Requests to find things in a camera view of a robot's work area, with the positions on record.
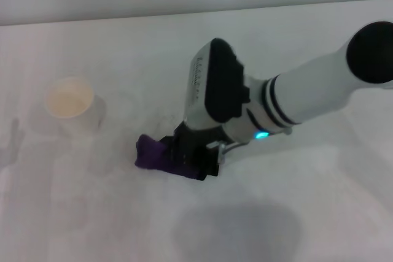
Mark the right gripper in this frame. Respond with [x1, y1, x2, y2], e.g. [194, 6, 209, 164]
[161, 37, 252, 182]

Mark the purple rag with black edge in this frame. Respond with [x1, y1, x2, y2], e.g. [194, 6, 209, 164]
[134, 133, 207, 182]

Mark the white paper cup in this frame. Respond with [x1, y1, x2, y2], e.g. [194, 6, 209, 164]
[44, 76, 107, 131]

